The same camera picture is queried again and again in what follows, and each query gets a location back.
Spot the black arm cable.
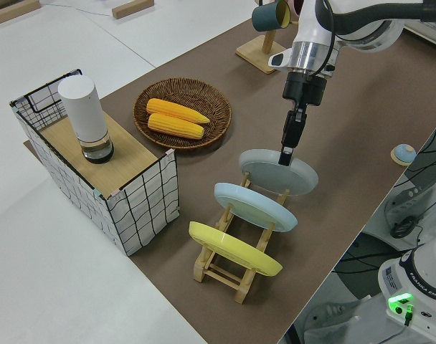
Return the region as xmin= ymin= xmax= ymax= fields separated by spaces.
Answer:
xmin=321 ymin=0 xmax=340 ymax=77

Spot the brown table mat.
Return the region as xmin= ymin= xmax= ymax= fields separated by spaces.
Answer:
xmin=23 ymin=10 xmax=436 ymax=344

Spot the wooden mug tree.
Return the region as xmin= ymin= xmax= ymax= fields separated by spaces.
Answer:
xmin=235 ymin=0 xmax=298 ymax=75

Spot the blue call bell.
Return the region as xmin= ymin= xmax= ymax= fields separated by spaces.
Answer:
xmin=392 ymin=143 xmax=416 ymax=166

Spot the yellow plate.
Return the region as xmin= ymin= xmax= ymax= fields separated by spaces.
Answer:
xmin=188 ymin=221 xmax=283 ymax=277

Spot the light blue plate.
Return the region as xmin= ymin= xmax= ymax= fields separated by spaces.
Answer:
xmin=213 ymin=181 xmax=298 ymax=234

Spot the yellow corn cob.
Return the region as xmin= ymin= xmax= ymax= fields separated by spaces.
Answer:
xmin=147 ymin=113 xmax=206 ymax=140
xmin=146 ymin=98 xmax=211 ymax=125

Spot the wooden plate rack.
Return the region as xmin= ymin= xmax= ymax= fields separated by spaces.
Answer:
xmin=193 ymin=171 xmax=290 ymax=305

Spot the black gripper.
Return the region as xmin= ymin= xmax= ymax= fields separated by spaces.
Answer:
xmin=279 ymin=70 xmax=328 ymax=166

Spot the gray plate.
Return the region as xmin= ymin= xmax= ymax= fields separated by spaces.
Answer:
xmin=238 ymin=148 xmax=318 ymax=196

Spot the wooden block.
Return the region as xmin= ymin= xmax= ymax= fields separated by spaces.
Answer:
xmin=111 ymin=0 xmax=156 ymax=19
xmin=0 ymin=0 xmax=42 ymax=26

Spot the brown wicker basket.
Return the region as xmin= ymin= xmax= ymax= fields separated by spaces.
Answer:
xmin=133 ymin=77 xmax=233 ymax=151

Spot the dark blue mug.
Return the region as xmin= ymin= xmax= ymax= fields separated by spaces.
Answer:
xmin=252 ymin=0 xmax=291 ymax=32

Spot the white toaster oven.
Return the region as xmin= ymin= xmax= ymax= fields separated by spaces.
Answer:
xmin=402 ymin=17 xmax=436 ymax=47

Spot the wire grid shelf with boards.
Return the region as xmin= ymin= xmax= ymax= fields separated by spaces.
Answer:
xmin=9 ymin=67 xmax=179 ymax=257

